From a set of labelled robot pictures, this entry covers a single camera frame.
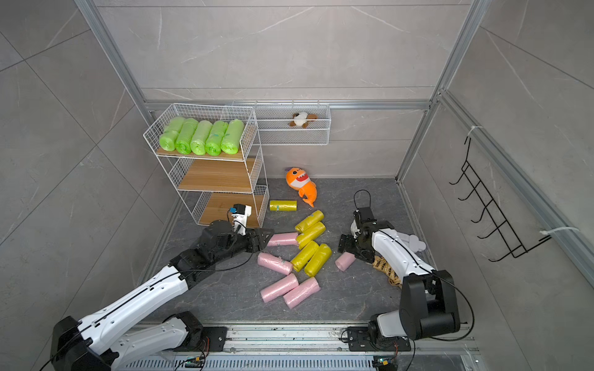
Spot orange shark plush toy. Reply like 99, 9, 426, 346
286, 167, 317, 207

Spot yellow roll upper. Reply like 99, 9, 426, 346
295, 210, 324, 233

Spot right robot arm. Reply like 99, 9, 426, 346
336, 207, 473, 349

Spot yellow roll middle left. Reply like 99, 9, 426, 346
291, 241, 320, 272

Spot white wire three-tier shelf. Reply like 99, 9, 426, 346
143, 103, 269, 227

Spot green roll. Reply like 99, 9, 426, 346
190, 121, 213, 156
175, 118, 198, 155
205, 121, 228, 156
221, 119, 244, 155
159, 116, 186, 151

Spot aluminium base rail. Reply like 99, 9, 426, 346
115, 321, 487, 370

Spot brown white plush toy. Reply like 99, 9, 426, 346
289, 111, 318, 128

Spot pink roll small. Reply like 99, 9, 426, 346
335, 252, 357, 272

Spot brown patterned object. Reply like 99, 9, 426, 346
372, 256, 402, 287

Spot yellow roll near shelf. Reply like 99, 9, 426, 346
269, 200, 297, 212

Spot white round handled brush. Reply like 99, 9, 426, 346
398, 232, 427, 254

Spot yellow roll middle right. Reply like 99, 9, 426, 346
304, 244, 333, 278

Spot white wire wall basket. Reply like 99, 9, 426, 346
221, 103, 332, 145

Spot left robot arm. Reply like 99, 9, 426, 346
49, 220, 274, 370

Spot black wall hook rack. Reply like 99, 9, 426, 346
449, 137, 552, 263

